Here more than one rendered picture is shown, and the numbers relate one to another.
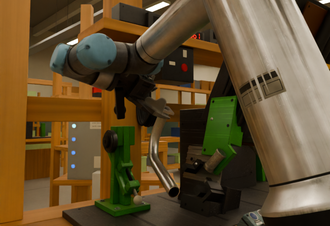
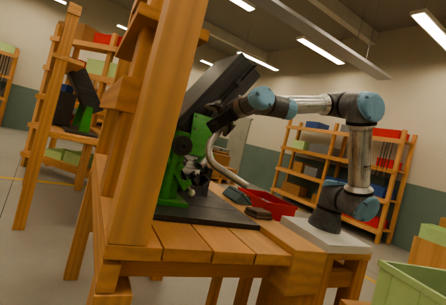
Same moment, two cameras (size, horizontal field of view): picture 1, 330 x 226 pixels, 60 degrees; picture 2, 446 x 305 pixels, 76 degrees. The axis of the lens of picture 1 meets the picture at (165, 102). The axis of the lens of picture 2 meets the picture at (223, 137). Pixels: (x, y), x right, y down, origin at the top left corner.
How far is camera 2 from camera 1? 1.32 m
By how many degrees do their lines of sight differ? 79
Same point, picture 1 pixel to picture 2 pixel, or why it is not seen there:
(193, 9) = (314, 110)
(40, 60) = not seen: outside the picture
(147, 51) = not seen: hidden behind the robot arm
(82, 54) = (293, 112)
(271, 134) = (367, 178)
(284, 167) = (367, 184)
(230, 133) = not seen: hidden behind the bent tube
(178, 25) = (304, 111)
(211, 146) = (196, 149)
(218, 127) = (202, 136)
